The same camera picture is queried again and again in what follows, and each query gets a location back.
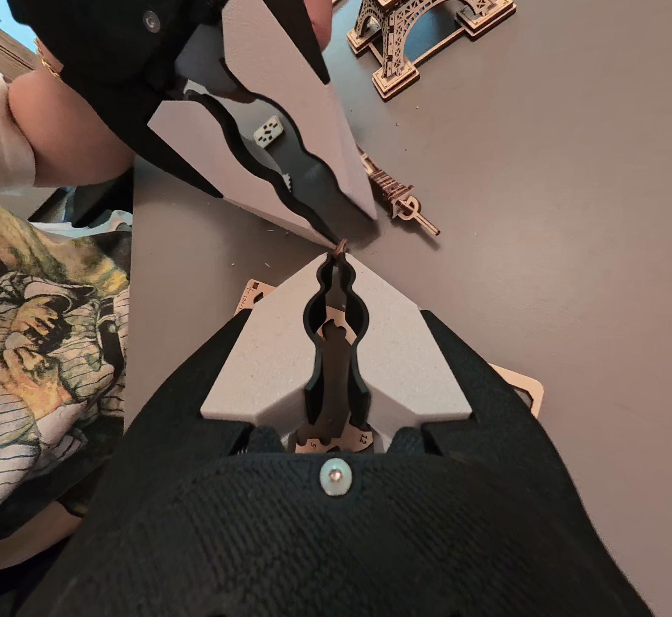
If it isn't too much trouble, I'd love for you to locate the gold chain bracelet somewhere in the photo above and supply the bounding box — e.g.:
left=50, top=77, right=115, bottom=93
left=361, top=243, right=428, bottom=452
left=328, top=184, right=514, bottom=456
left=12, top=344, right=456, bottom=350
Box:
left=33, top=37, right=65, bottom=78

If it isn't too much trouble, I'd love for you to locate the wooden tower model spire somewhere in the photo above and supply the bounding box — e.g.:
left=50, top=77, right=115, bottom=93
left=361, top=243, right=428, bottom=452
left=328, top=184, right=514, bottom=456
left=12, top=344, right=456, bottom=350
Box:
left=357, top=146, right=441, bottom=237

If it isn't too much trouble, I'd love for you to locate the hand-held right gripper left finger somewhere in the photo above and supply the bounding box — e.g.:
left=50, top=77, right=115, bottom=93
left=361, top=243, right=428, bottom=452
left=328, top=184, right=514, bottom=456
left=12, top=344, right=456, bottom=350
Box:
left=201, top=253, right=337, bottom=451

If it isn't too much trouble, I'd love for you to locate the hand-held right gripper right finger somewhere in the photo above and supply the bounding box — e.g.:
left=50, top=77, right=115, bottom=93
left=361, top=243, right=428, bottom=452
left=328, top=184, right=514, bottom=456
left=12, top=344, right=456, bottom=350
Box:
left=338, top=253, right=473, bottom=451

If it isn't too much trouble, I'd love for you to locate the wooden sheet with arch cutouts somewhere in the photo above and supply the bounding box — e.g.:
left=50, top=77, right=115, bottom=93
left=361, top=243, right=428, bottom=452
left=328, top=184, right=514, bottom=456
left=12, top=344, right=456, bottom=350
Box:
left=233, top=278, right=545, bottom=455

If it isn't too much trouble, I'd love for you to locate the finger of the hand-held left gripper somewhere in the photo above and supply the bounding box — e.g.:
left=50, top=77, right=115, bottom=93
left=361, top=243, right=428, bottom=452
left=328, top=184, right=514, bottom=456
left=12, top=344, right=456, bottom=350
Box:
left=219, top=0, right=379, bottom=221
left=148, top=98, right=339, bottom=248

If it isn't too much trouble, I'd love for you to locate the grey desk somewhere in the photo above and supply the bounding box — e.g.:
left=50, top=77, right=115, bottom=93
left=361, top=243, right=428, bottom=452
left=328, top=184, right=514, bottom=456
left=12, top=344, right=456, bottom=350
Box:
left=123, top=0, right=672, bottom=617

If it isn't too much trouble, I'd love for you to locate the person's clothing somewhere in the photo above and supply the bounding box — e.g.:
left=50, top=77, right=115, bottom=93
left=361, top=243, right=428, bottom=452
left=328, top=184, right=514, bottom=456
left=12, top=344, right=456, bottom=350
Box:
left=0, top=74, right=133, bottom=523

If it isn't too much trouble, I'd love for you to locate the smooth-edged square wooden plate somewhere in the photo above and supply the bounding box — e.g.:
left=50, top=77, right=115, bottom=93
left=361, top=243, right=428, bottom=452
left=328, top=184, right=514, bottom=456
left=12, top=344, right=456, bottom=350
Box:
left=253, top=115, right=286, bottom=149

